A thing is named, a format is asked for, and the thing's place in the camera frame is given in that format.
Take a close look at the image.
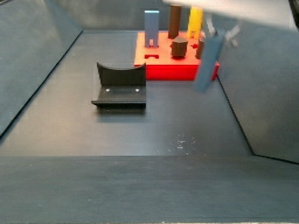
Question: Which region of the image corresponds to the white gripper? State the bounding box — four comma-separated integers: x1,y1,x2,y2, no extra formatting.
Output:
163,0,297,47

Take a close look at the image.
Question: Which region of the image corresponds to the grey-blue arch object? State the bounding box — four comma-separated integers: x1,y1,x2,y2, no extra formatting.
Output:
194,34,225,93

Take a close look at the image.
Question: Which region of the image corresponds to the yellow arch block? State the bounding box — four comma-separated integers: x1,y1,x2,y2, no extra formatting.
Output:
187,7,203,39

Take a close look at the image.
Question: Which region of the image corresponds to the red peg board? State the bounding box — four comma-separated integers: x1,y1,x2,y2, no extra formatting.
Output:
134,31,221,81

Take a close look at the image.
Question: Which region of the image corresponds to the light blue arch block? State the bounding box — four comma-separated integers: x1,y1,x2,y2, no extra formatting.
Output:
145,10,161,47

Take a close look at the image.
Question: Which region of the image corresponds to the short brown hexagonal peg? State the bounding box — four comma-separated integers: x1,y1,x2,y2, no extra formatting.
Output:
195,38,205,60

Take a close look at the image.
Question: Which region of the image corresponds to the short brown pointed peg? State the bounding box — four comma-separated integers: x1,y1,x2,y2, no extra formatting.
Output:
171,36,189,58

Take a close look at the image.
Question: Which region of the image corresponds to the tall brown cylinder peg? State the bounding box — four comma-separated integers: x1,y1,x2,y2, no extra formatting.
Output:
169,4,182,39

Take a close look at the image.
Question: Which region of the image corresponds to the black curved holder stand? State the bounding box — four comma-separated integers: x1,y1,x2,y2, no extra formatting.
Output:
91,64,146,107

